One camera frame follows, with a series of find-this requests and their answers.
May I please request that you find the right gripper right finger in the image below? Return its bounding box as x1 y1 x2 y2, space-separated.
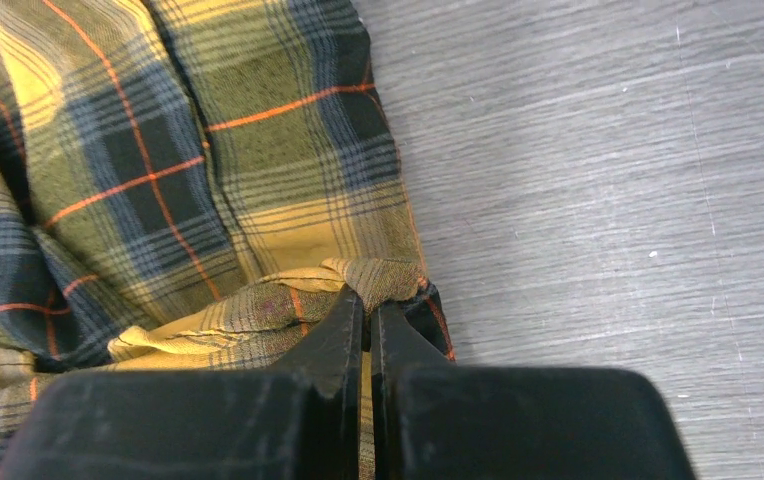
370 303 695 479

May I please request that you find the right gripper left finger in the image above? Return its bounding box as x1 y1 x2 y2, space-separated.
0 288 364 479

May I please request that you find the yellow plaid flannel shirt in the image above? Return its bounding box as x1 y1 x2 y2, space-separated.
0 1 453 463

